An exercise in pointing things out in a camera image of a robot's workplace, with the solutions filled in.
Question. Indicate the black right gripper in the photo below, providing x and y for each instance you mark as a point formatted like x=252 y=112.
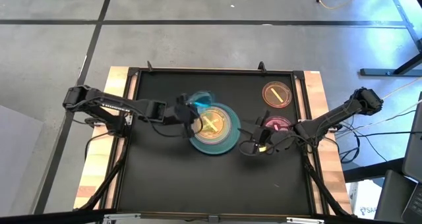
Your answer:
x=277 y=138

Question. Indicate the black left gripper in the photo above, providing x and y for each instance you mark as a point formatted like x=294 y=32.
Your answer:
x=176 y=113

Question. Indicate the small blue plastic plate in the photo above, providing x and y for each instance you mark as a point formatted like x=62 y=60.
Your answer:
x=201 y=99

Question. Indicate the orange plastic plate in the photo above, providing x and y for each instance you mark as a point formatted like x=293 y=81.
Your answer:
x=277 y=94
x=216 y=126

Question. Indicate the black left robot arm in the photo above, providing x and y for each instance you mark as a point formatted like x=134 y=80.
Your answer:
x=99 y=100

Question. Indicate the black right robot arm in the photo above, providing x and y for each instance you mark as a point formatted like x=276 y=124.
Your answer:
x=329 y=118

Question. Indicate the small magenta plastic plate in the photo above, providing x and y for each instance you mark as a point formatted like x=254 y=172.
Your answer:
x=280 y=122

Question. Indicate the large teal plastic plate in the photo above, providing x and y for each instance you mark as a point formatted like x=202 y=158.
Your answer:
x=230 y=141

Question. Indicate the white printed box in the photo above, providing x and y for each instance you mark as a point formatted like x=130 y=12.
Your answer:
x=366 y=201

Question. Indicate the grey office chair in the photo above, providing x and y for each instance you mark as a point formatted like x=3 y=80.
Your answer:
x=392 y=197

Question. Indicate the grey laptop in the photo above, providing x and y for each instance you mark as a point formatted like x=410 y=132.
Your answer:
x=414 y=145

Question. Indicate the black frame clamp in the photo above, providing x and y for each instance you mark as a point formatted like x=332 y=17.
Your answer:
x=150 y=66
x=262 y=66

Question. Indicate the silver metal bracket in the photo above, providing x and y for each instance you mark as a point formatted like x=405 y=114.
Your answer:
x=122 y=216
x=305 y=220

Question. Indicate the black desk leg frame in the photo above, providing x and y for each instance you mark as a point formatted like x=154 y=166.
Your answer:
x=407 y=29

